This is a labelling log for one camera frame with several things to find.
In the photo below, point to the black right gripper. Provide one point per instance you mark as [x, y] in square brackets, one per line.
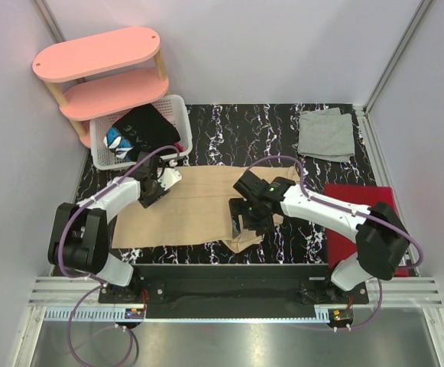
[262, 228]

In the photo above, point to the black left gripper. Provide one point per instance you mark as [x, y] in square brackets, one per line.
[147, 201]

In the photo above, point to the beige t shirt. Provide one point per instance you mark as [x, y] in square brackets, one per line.
[194, 212]

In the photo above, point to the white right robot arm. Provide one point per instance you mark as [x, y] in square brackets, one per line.
[339, 216]

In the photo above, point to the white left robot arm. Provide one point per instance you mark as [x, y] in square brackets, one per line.
[79, 242]

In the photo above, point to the blue white patterned garment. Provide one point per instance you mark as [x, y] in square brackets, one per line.
[117, 144]

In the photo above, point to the black t shirt in basket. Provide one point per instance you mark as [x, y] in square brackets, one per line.
[147, 130]

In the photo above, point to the black marble pattern mat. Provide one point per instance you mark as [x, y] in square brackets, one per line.
[238, 134]

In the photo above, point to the white plastic laundry basket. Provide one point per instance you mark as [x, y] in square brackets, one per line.
[172, 108]

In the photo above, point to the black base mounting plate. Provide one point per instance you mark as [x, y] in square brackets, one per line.
[233, 292]

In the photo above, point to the folded grey t shirt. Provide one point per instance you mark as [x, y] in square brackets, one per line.
[326, 135]

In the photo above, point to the left electronics connector board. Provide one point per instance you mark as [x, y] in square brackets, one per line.
[135, 313]

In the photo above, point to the electronics connector board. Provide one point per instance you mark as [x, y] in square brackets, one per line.
[135, 313]
[344, 315]

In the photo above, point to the pink three-tier wooden shelf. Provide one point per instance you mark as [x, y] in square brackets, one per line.
[98, 75]

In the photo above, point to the right electronics connector board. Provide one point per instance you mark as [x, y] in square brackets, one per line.
[344, 315]

